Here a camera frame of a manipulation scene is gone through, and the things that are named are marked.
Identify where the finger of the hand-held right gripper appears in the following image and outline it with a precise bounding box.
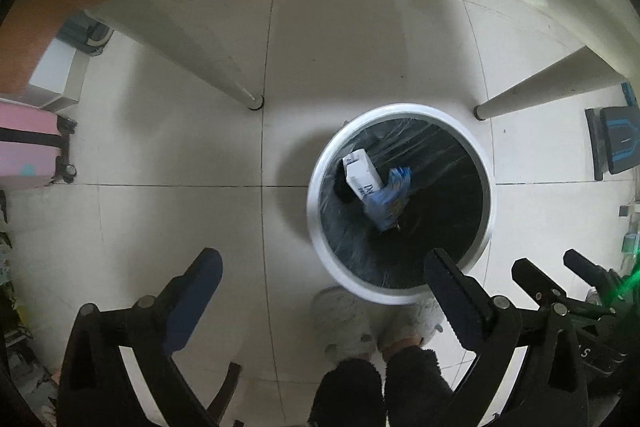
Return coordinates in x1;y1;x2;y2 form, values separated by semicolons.
511;258;568;308
563;249;622;299

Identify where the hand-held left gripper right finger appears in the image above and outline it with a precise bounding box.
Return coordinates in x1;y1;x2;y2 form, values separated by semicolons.
424;248;591;427

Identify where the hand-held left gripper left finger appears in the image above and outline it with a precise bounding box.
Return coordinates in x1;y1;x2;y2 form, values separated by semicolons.
56;248;243;427

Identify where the white round trash can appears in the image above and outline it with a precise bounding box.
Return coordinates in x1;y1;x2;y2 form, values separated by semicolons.
306;103;498;306

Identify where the black trash bag liner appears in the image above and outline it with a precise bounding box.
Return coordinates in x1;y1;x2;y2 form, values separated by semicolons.
318;117;485;286

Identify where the person's right grey slipper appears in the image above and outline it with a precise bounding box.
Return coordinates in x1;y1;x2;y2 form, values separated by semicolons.
376;294;446;355

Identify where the person's grey slipper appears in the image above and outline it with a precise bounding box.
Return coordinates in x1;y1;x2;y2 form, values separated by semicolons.
376;294;446;355
310;286;378;360

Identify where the person's left grey slipper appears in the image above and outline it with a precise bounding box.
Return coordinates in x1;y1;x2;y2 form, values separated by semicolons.
310;286;378;360

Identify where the blue plastic packet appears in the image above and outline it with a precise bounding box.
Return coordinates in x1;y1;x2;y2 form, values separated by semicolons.
363;166;413;233

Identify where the black blue-striped box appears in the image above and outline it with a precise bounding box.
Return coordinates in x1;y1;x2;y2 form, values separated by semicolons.
585;105;640;181

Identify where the person's left leg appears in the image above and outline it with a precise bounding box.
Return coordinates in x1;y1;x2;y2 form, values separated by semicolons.
307;357;387;427

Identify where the white carton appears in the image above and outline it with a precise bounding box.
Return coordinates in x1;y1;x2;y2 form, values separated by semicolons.
342;148;387;204

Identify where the white table leg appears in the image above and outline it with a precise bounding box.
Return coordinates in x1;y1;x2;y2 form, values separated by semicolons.
474;46;626;122
84;0;264;110

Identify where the pink suitcase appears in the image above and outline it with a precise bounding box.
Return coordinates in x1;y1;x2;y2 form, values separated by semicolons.
0;101;78;188

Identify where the white storage box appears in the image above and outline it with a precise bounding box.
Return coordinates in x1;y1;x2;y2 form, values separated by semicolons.
27;38;92;112

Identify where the dark blue bag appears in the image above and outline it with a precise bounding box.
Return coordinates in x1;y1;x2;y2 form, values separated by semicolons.
55;11;115;56

